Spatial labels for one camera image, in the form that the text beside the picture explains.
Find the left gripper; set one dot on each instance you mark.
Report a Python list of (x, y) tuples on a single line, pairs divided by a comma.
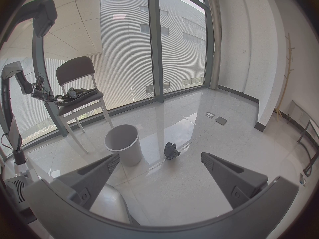
[(39, 93)]

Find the crumpled black plastic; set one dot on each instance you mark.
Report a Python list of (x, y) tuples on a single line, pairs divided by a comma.
[(171, 151)]

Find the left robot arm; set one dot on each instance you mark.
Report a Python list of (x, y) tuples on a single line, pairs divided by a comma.
[(5, 103)]

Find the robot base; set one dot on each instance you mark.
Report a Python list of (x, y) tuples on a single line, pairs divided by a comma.
[(109, 203)]

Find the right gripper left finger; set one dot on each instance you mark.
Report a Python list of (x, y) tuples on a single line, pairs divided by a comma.
[(96, 175)]

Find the wooden coat stand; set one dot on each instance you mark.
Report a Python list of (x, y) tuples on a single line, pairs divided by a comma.
[(286, 76)]

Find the window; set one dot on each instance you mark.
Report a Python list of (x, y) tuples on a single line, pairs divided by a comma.
[(154, 46)]

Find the beige curtain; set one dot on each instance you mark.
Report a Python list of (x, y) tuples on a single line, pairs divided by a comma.
[(214, 21)]

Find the glass table black frame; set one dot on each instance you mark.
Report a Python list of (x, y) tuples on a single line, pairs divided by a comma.
[(305, 131)]

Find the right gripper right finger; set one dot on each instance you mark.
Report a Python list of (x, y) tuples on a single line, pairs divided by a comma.
[(224, 175)]

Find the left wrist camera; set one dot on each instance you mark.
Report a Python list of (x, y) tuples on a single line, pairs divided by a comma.
[(39, 81)]

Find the black plastic bag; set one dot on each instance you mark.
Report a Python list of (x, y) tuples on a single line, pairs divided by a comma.
[(74, 96)]

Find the white chair dark grey seat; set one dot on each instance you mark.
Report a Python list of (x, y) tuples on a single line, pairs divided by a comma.
[(74, 70)]

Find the white trash bin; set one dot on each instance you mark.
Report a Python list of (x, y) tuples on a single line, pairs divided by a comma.
[(130, 153)]

